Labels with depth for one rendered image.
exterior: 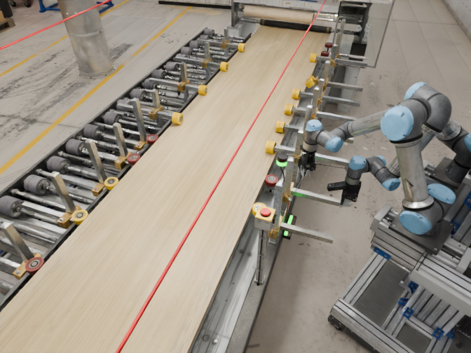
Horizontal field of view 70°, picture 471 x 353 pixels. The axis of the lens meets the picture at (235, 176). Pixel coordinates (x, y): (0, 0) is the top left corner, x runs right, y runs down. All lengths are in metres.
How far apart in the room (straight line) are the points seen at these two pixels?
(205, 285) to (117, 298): 0.38
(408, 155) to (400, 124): 0.14
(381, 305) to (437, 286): 0.78
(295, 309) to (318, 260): 0.46
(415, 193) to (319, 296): 1.36
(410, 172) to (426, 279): 0.52
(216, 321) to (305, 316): 0.90
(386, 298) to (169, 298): 1.48
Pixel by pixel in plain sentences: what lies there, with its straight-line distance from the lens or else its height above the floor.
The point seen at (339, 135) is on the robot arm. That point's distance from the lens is 1.69.
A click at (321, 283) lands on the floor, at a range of 2.71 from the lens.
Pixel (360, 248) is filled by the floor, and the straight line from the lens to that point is 2.98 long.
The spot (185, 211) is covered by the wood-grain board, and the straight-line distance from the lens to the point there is 1.86.
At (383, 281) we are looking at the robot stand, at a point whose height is 0.21.
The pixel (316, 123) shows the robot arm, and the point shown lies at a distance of 1.70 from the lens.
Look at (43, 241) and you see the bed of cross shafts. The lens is 2.23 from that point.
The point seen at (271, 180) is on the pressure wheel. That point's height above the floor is 0.90.
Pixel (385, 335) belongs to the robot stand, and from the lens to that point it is 2.38.
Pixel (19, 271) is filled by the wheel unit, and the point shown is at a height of 0.83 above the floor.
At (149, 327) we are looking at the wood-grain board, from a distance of 1.54.
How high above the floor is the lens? 2.27
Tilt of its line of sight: 42 degrees down
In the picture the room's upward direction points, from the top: straight up
